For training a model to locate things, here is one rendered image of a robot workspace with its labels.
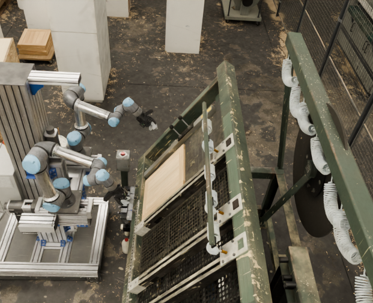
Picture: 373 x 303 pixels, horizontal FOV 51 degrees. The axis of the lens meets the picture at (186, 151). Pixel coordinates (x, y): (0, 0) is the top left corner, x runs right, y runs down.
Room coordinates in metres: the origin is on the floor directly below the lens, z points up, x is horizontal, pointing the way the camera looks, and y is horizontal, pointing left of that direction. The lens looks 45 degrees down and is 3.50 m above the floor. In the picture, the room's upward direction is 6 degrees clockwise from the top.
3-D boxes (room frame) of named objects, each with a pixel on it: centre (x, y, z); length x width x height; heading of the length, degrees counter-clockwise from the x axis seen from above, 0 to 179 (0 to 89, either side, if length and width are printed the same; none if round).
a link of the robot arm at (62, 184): (1.78, 0.90, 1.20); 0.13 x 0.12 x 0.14; 171
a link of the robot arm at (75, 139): (2.29, 0.94, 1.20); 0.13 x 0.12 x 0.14; 168
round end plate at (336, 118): (1.61, -0.76, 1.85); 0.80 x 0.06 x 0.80; 4
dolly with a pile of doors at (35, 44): (5.36, 2.51, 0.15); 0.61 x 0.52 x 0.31; 5
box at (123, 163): (2.45, 0.58, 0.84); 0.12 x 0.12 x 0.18; 4
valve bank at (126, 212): (2.02, 0.48, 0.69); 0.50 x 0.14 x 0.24; 4
